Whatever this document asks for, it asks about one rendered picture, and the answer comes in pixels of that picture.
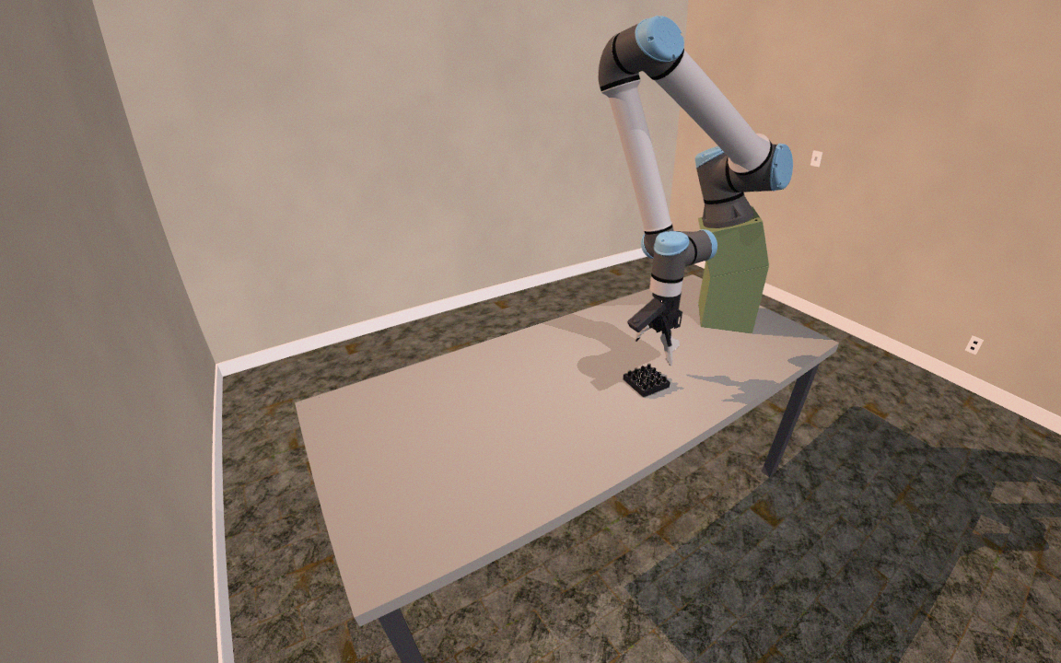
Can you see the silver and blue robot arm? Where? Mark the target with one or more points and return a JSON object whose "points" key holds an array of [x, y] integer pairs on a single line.
{"points": [[758, 166]]}

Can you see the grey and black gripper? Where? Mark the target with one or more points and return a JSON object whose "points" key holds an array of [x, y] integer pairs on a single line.
{"points": [[671, 315]]}

